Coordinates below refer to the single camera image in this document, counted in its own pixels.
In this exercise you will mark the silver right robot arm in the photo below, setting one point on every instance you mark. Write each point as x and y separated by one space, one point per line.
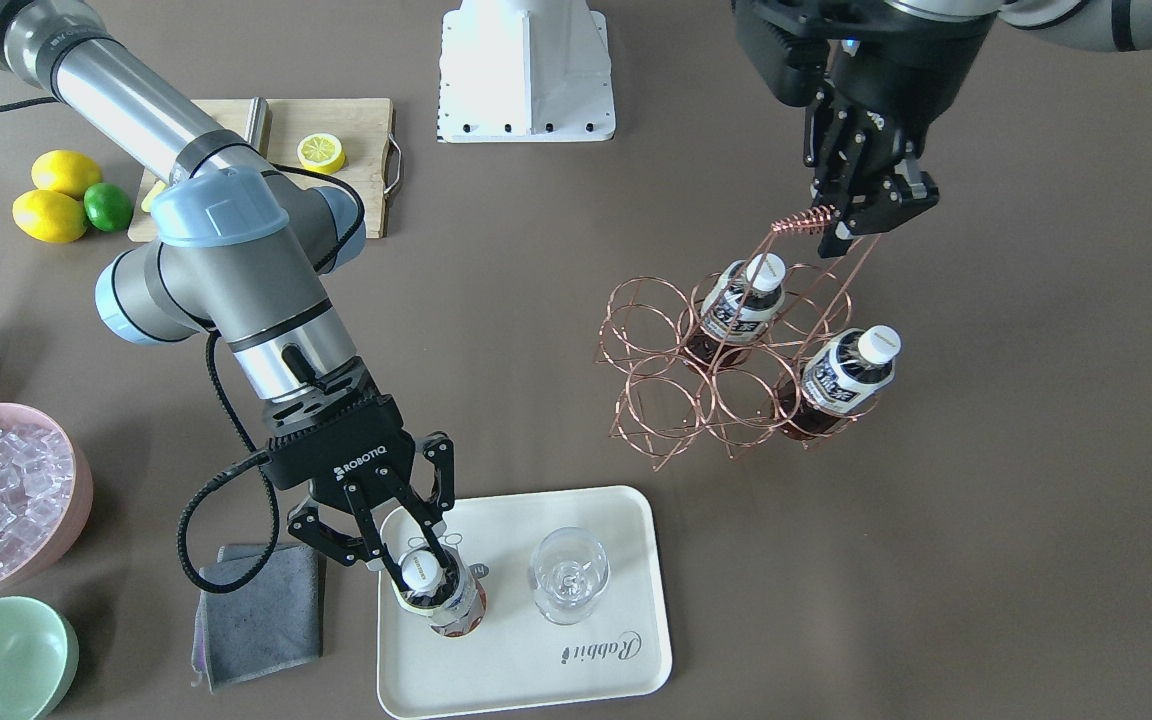
238 254

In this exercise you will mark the steel muddler black tip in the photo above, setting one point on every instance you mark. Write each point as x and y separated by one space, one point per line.
258 125

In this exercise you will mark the tea bottle white cap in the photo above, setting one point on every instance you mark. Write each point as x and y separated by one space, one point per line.
842 378
737 311
453 601

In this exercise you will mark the bamboo cutting board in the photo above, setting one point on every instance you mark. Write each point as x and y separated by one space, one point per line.
363 124

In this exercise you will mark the green lime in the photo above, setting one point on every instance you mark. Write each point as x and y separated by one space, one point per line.
108 207

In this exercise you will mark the pink bowl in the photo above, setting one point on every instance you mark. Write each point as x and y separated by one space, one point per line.
74 518

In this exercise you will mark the copper wire bottle basket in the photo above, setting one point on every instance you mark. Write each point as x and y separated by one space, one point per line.
745 394

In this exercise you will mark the yellow plastic knife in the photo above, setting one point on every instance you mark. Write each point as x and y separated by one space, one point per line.
151 195

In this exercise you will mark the grey folded cloth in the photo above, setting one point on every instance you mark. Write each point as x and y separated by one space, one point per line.
270 624

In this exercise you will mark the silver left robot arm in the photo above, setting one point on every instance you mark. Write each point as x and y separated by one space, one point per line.
1102 26

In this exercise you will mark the half lemon slice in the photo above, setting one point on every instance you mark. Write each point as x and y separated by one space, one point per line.
321 152

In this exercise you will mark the green bowl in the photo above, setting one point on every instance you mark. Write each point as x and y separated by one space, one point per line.
39 655

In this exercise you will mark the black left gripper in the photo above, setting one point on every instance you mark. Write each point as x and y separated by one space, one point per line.
898 82

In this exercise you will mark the yellow lemon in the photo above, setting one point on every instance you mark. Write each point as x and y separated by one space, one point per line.
65 171
50 216

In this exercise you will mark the clear wine glass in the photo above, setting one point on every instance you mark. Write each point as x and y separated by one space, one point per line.
568 573

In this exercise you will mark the cream rabbit tray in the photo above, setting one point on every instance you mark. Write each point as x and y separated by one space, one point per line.
515 658

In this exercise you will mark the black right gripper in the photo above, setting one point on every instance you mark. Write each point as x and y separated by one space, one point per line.
373 493

